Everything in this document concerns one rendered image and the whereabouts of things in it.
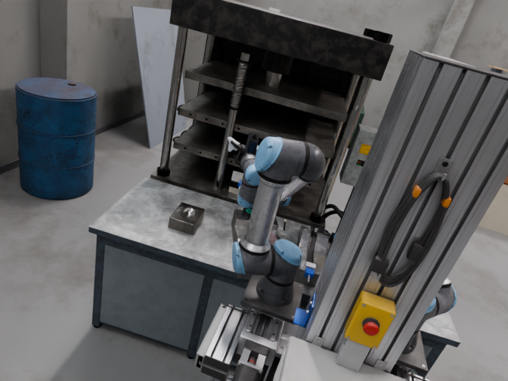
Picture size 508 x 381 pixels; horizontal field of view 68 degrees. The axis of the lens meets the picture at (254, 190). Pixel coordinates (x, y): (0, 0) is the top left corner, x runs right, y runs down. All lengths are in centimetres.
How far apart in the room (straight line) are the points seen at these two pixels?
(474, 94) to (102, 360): 231
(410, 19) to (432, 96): 827
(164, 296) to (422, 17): 797
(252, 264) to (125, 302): 125
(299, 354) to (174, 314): 136
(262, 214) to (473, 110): 71
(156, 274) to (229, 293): 42
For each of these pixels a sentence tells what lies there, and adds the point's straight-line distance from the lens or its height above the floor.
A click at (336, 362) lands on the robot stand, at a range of 115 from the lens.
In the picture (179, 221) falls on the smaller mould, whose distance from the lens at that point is 216.
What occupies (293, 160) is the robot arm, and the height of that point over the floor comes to 164.
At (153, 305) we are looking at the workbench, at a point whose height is 34.
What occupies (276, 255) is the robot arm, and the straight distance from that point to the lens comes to 140.
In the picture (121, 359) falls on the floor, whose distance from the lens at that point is 258.
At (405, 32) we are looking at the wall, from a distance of 910.
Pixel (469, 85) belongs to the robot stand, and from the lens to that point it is 86.
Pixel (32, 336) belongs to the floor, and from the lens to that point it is 274.
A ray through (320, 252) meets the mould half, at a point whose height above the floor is 89.
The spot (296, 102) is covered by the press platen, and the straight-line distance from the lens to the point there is 251.
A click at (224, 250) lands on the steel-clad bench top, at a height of 80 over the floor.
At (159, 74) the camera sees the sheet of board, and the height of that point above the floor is 88.
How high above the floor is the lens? 205
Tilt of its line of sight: 26 degrees down
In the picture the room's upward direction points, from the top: 15 degrees clockwise
